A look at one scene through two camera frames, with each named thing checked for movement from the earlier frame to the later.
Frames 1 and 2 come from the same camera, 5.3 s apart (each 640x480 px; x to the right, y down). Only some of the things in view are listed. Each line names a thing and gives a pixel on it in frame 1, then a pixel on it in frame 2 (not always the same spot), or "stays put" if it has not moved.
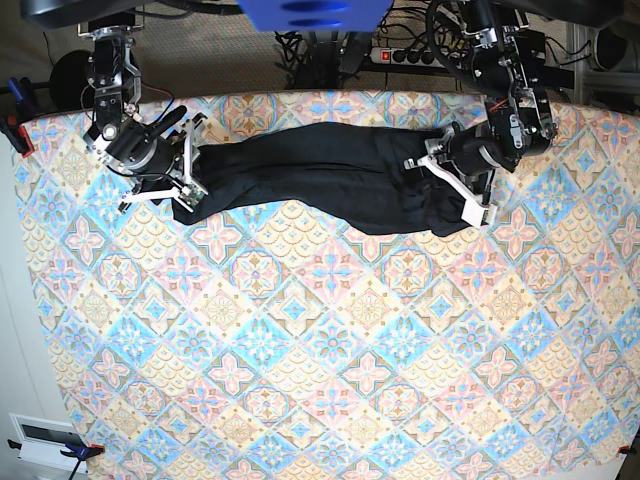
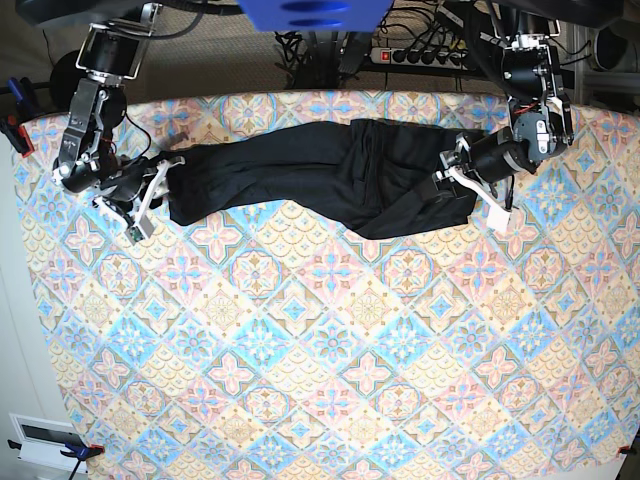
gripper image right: (474, 150) → (496, 153)
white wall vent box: (41, 441) stays put
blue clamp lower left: (78, 451) stays put
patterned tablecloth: (256, 342) stays put
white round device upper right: (609, 49) stays put
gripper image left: (138, 148) → (124, 186)
